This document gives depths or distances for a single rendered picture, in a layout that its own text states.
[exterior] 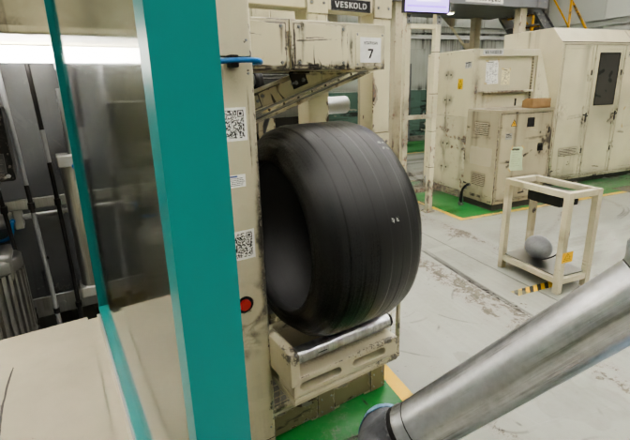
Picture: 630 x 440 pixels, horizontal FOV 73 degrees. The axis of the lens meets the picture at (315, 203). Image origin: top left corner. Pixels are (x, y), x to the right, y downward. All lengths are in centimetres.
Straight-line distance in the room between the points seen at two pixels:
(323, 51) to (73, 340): 107
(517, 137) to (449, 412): 527
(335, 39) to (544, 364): 110
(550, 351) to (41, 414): 60
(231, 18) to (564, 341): 84
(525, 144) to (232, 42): 523
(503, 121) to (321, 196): 480
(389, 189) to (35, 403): 78
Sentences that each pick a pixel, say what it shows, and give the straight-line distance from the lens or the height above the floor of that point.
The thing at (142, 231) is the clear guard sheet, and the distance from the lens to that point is 22.
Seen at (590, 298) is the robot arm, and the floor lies 132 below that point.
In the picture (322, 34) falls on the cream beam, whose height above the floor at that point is 174.
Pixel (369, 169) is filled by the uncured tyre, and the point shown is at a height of 139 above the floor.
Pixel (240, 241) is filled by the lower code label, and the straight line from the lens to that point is 105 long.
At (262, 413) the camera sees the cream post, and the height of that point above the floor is 72.
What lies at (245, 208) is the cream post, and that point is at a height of 131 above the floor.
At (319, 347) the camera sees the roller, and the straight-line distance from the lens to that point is 120.
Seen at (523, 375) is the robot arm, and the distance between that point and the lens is 67.
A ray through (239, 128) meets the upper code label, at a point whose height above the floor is 150.
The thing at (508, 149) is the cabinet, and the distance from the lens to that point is 578.
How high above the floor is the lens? 159
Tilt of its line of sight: 16 degrees down
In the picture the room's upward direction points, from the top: 2 degrees counter-clockwise
